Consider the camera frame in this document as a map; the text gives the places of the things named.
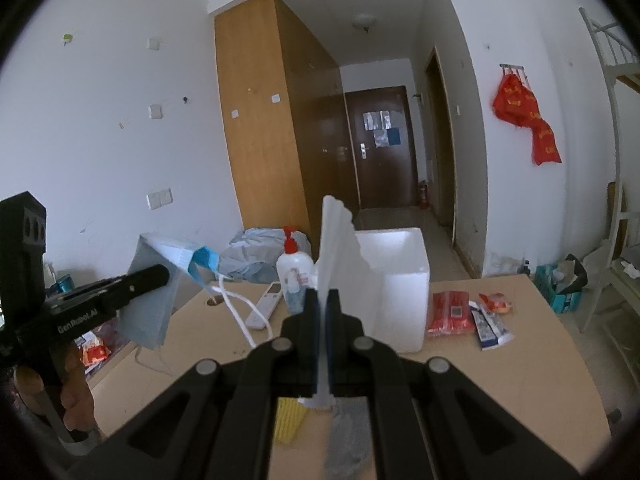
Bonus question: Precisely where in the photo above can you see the dark brown entrance door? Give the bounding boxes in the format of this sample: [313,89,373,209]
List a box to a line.
[344,85,422,211]

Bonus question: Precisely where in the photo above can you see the white bunk bed frame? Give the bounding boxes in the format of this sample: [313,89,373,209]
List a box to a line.
[578,6,640,361]

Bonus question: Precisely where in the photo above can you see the papers on door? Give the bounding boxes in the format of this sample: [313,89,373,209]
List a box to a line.
[362,109,402,149]

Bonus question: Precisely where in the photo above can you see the grey cloth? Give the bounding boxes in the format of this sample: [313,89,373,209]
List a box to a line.
[324,397,372,480]

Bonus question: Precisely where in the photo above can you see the blue and white tube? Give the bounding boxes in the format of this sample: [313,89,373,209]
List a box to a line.
[469,299,514,351]

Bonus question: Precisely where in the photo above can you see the double white wall socket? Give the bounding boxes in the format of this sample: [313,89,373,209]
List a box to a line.
[146,188,174,210]

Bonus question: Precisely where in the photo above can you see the white foam box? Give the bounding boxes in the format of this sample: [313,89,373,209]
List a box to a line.
[352,227,432,355]

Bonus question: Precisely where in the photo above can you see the small orange packet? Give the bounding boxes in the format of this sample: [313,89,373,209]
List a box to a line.
[479,291,514,314]

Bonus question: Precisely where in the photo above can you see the white remote control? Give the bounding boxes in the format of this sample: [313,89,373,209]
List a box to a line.
[247,282,284,331]

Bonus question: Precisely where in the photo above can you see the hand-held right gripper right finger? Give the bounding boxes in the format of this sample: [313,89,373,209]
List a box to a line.
[325,289,583,480]

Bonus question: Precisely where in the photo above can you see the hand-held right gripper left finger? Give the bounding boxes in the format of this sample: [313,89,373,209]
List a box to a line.
[70,287,322,480]

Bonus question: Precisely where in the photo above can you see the red flat packet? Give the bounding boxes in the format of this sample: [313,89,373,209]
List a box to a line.
[426,290,477,339]

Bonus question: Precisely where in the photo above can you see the wooden wardrobe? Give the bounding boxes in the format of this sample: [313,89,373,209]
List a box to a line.
[214,0,347,257]

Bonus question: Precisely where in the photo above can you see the teal cardboard box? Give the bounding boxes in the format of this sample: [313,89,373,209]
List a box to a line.
[534,254,590,315]

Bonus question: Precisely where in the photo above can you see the person's left hand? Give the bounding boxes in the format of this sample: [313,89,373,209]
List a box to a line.
[14,342,103,445]

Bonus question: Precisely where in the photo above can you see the red hanging bag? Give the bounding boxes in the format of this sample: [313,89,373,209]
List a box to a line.
[492,72,564,167]

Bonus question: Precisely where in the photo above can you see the brown side door frame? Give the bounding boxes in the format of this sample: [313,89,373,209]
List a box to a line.
[424,45,459,250]

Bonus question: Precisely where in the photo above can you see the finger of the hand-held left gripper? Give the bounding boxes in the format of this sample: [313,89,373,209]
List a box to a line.
[47,264,171,312]

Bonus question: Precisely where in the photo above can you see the blue face mask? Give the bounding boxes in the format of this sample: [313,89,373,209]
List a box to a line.
[116,232,275,377]

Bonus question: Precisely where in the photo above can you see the light blue cloth bundle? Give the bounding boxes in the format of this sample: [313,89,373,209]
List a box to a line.
[220,227,314,282]

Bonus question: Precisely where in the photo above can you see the sanitizer bottle with red pump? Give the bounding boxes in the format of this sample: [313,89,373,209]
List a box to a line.
[276,226,317,315]

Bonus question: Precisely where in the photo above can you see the white foam sheet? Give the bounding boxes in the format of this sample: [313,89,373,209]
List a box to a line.
[299,195,383,412]

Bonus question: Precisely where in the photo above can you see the yellow sponge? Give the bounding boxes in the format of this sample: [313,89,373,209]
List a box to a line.
[273,396,306,445]

